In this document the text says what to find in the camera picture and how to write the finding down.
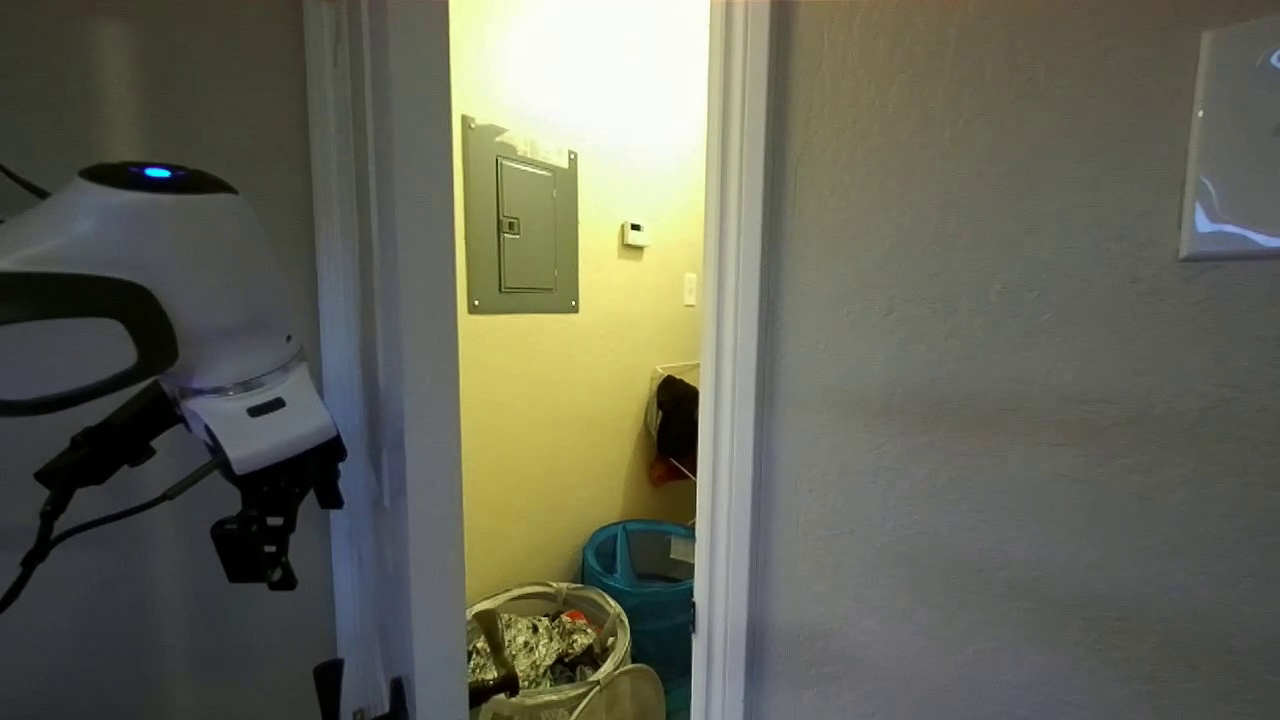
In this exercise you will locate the small white thermostat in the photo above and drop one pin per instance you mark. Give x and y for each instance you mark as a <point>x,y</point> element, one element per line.
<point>635,232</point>

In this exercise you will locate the white laundry basket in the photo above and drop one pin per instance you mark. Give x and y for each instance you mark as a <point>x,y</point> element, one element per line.
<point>616,625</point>

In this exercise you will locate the white panel door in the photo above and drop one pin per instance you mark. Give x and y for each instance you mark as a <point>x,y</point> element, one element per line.
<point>412,335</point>

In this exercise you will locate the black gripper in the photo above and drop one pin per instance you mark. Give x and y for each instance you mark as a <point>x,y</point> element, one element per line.
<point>275,493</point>

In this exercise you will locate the pile of mixed clothes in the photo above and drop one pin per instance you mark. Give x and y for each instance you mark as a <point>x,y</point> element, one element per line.
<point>541,648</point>

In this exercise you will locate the blue laundry bin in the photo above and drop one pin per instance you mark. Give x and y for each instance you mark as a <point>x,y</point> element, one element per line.
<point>645,586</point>

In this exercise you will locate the white door frame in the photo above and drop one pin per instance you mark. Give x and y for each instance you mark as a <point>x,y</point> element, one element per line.
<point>729,335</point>

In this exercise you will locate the white wall switch plate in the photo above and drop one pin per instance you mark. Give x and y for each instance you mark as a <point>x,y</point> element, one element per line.
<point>1232,145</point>

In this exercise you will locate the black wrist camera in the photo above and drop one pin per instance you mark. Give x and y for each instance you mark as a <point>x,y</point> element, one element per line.
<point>327,473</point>

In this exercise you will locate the white round basket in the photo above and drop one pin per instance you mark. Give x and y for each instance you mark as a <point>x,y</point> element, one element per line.
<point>627,699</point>

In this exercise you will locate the small white light switch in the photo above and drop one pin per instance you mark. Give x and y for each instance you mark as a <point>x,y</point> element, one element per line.
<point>690,289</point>

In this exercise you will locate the grey electrical panel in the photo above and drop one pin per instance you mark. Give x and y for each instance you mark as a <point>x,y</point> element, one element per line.
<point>520,221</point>

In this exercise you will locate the dark hanging garment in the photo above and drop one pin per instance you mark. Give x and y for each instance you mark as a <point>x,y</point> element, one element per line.
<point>678,427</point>

